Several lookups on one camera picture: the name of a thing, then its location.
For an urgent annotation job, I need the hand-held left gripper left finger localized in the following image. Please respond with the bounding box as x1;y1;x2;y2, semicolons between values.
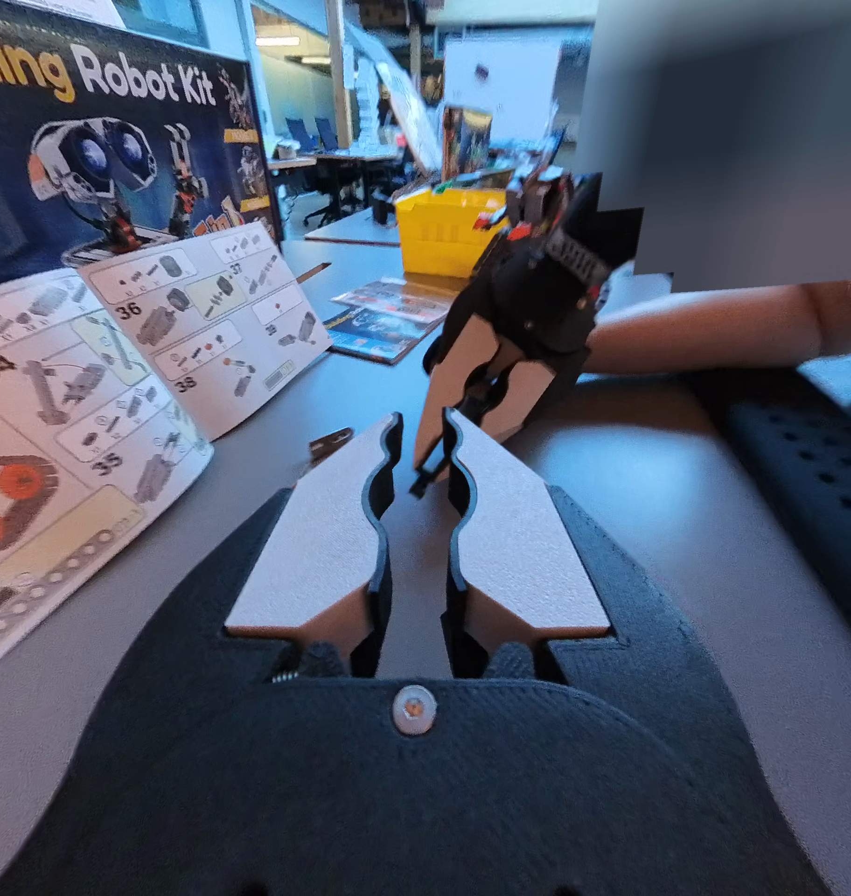
224;412;405;659

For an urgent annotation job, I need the black perforated chair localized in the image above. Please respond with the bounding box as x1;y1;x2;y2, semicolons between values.
684;367;851;659

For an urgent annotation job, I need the small grey building beam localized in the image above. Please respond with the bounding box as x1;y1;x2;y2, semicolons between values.
308;427;355;463

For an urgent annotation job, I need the white board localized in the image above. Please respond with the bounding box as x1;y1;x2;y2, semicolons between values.
443;35;563;151

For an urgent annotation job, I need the dark colourful toy box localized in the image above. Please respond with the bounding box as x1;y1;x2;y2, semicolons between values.
441;105;493;182

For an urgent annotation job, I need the blue cover booklet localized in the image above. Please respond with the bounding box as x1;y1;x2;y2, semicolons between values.
324;276;468;365

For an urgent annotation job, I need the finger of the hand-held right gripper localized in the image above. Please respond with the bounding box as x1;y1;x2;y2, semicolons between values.
412;314;507;473
467;357;559;445

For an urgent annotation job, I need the person's right forearm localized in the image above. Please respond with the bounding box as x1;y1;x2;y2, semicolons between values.
583;280;851;375

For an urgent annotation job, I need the blue toy box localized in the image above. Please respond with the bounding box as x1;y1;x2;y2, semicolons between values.
0;0;283;291

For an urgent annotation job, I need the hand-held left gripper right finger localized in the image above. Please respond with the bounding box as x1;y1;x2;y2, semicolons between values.
443;408;614;645

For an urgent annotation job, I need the open instruction booklet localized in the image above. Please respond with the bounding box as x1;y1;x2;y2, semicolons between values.
0;220;334;680

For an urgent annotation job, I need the far grey office desk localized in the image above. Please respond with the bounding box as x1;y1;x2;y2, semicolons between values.
268;148;402;211

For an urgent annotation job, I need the yellow printed box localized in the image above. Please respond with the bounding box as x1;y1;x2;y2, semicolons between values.
395;188;510;280

